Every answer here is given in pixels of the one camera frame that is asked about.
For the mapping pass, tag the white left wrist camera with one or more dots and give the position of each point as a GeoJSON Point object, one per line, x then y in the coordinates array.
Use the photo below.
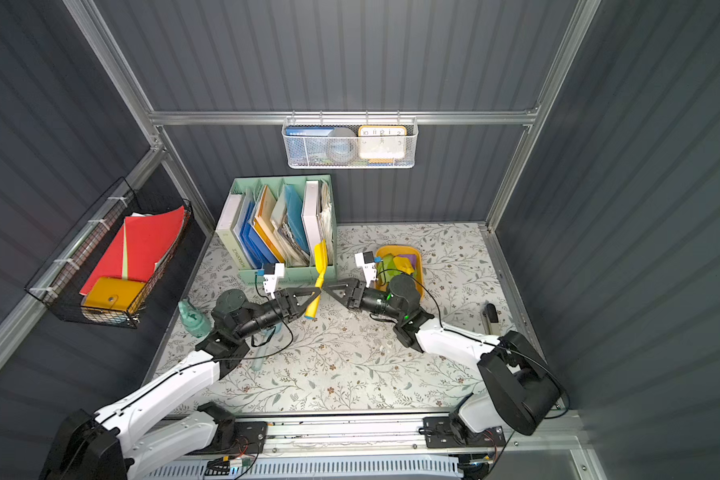
{"type": "Point", "coordinates": [267, 278]}

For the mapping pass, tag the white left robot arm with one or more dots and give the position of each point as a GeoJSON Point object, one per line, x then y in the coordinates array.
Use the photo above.
{"type": "Point", "coordinates": [122, 441]}

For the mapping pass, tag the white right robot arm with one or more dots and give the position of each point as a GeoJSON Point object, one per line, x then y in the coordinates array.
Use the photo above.
{"type": "Point", "coordinates": [520, 389]}

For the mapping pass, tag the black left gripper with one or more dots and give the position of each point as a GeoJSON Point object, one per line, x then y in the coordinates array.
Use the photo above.
{"type": "Point", "coordinates": [288, 305]}

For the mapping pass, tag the grey tape roll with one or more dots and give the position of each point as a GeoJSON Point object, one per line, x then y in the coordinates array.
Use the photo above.
{"type": "Point", "coordinates": [341, 146]}

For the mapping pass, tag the green shovel yellow handle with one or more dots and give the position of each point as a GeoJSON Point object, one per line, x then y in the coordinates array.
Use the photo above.
{"type": "Point", "coordinates": [388, 268]}

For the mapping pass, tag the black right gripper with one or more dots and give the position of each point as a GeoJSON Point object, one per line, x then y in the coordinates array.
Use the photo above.
{"type": "Point", "coordinates": [356, 294]}

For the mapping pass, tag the yellow white alarm clock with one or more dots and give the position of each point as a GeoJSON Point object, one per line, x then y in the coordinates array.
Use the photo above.
{"type": "Point", "coordinates": [382, 143]}

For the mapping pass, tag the yellow wallet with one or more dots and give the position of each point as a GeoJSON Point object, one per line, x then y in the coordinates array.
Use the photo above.
{"type": "Point", "coordinates": [114, 294]}

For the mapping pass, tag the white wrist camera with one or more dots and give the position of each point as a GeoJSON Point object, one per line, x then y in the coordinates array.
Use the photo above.
{"type": "Point", "coordinates": [367, 261]}
{"type": "Point", "coordinates": [267, 278]}

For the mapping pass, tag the purple shovel pink handle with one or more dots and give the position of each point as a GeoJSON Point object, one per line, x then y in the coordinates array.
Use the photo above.
{"type": "Point", "coordinates": [408, 260]}

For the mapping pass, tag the teal toy scoop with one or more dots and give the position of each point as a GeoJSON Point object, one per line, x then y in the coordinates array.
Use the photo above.
{"type": "Point", "coordinates": [262, 350]}

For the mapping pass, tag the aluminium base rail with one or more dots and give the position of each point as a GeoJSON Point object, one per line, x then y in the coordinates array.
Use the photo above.
{"type": "Point", "coordinates": [365, 435]}

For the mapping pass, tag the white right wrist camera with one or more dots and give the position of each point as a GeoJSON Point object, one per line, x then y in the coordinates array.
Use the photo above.
{"type": "Point", "coordinates": [367, 261]}

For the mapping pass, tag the green spray bottle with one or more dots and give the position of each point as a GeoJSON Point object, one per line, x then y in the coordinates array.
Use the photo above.
{"type": "Point", "coordinates": [195, 322]}

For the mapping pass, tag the yellow toy piece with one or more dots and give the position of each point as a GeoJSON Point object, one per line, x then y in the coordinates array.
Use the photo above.
{"type": "Point", "coordinates": [321, 263]}

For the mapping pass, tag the yellow plastic storage box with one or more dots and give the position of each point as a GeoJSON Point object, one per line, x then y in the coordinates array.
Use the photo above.
{"type": "Point", "coordinates": [417, 274]}

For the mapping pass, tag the black stapler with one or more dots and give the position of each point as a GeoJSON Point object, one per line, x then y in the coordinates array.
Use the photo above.
{"type": "Point", "coordinates": [491, 319]}

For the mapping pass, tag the red paper folder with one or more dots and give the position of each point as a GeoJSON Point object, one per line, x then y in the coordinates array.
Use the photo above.
{"type": "Point", "coordinates": [138, 248]}

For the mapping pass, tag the green desktop file organizer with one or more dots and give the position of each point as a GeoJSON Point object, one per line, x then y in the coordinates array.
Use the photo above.
{"type": "Point", "coordinates": [279, 220]}

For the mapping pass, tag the black wire side basket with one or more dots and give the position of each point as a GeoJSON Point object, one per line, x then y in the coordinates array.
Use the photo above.
{"type": "Point", "coordinates": [58, 286]}

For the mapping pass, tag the white wire wall basket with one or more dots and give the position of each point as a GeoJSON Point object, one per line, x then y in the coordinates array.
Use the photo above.
{"type": "Point", "coordinates": [354, 122]}

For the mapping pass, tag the blue box in basket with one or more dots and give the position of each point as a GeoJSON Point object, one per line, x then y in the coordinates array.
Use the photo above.
{"type": "Point", "coordinates": [306, 145]}

